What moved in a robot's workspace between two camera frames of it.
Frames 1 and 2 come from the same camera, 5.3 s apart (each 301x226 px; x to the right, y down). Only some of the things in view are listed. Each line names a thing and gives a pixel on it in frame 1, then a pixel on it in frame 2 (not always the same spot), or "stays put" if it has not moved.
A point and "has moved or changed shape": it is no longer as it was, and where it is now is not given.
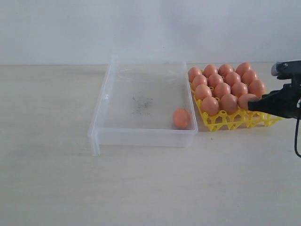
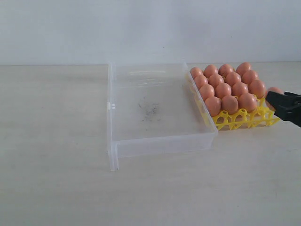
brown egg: x=209 y=69 stays put
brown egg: x=242 y=68 stays put
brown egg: x=181 y=117 has moved or changed shape
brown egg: x=225 y=69 stays put
